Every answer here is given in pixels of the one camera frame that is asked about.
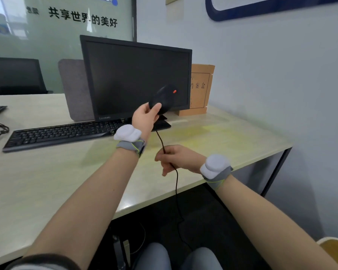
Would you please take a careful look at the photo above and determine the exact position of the person's left hand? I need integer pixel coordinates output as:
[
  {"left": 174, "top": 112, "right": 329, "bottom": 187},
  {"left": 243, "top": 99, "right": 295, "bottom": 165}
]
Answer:
[{"left": 131, "top": 102, "right": 163, "bottom": 143}]

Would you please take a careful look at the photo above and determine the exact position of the person's right hand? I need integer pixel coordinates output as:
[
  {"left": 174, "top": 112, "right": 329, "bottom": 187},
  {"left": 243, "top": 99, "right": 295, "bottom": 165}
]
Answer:
[{"left": 154, "top": 144, "right": 207, "bottom": 177}]

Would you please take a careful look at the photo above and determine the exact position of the black mouse cable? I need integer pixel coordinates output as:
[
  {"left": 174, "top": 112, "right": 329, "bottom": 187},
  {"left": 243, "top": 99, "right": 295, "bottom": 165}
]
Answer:
[{"left": 155, "top": 129, "right": 193, "bottom": 252}]

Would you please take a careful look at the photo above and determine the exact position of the black mouse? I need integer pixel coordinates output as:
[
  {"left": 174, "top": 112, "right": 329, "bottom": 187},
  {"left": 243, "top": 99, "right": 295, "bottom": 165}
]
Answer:
[{"left": 148, "top": 83, "right": 178, "bottom": 116}]

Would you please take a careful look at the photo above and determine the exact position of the person's right forearm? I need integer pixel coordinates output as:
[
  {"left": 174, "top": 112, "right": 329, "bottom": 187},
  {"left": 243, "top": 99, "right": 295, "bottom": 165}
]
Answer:
[{"left": 214, "top": 174, "right": 338, "bottom": 270}]

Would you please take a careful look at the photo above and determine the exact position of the person's left forearm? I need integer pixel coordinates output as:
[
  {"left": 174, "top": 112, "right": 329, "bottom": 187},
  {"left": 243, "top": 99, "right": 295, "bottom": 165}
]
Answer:
[{"left": 24, "top": 148, "right": 140, "bottom": 270}]

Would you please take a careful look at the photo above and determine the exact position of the person's right leg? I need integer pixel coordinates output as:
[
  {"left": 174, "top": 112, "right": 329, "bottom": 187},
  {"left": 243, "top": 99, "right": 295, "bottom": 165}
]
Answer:
[{"left": 181, "top": 247, "right": 223, "bottom": 270}]

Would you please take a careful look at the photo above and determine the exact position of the person's leg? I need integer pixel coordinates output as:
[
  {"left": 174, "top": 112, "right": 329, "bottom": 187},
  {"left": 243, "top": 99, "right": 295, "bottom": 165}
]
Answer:
[
  {"left": 134, "top": 242, "right": 172, "bottom": 270},
  {"left": 181, "top": 247, "right": 223, "bottom": 270}
]

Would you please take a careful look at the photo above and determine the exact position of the person's left leg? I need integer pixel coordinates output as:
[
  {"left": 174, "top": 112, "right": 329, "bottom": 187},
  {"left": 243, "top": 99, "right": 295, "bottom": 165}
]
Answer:
[{"left": 134, "top": 242, "right": 172, "bottom": 270}]

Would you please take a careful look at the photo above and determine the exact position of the person's left sleeve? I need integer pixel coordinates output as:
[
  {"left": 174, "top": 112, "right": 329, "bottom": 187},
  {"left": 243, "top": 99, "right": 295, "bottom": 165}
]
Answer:
[{"left": 4, "top": 253, "right": 81, "bottom": 270}]

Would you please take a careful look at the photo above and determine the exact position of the black computer monitor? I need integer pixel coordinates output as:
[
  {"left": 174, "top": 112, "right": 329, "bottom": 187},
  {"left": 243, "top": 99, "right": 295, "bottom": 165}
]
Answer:
[{"left": 79, "top": 34, "right": 193, "bottom": 132}]

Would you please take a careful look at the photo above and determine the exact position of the brown cardboard file box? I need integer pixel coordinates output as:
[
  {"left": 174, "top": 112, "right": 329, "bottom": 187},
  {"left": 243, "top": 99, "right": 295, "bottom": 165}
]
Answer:
[{"left": 174, "top": 63, "right": 216, "bottom": 117}]

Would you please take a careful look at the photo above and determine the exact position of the grey table side panel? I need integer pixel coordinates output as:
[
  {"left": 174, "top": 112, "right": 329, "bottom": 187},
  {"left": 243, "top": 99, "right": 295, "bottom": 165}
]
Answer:
[{"left": 232, "top": 150, "right": 285, "bottom": 194}]

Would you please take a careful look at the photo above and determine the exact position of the grey felt divider panel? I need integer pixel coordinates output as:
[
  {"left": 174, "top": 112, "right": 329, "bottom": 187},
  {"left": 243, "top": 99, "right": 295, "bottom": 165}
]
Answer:
[{"left": 58, "top": 58, "right": 95, "bottom": 122}]

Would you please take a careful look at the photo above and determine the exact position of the printed glass partition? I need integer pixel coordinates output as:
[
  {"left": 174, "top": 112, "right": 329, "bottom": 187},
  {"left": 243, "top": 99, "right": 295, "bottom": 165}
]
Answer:
[{"left": 0, "top": 0, "right": 137, "bottom": 95}]

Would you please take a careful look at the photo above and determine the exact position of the pale wooden table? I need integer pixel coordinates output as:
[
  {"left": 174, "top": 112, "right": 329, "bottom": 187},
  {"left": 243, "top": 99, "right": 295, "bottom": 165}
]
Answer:
[
  {"left": 0, "top": 94, "right": 60, "bottom": 180},
  {"left": 0, "top": 93, "right": 293, "bottom": 269}
]

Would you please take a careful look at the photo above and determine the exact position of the black office chair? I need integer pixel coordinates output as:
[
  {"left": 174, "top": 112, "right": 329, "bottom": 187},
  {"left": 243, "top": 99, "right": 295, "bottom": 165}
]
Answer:
[{"left": 0, "top": 57, "right": 53, "bottom": 96}]

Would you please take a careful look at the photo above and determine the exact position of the yellow chair white rim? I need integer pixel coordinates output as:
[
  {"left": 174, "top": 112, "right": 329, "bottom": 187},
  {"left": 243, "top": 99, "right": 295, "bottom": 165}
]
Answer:
[{"left": 317, "top": 236, "right": 338, "bottom": 262}]

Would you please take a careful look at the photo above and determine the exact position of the white wrist tracker grey strap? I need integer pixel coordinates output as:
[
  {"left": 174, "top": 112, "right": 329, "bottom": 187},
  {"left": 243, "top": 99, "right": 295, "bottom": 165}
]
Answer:
[
  {"left": 113, "top": 124, "right": 146, "bottom": 158},
  {"left": 199, "top": 154, "right": 234, "bottom": 191}
]

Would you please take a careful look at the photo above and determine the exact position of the black metal table frame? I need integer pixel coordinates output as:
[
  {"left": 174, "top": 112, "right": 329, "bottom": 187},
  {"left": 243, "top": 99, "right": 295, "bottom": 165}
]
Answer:
[{"left": 260, "top": 147, "right": 293, "bottom": 197}]

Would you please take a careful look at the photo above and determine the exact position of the blue framed wall board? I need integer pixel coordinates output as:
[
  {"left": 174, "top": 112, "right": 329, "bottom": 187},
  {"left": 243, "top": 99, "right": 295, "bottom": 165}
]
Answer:
[{"left": 205, "top": 0, "right": 338, "bottom": 22}]

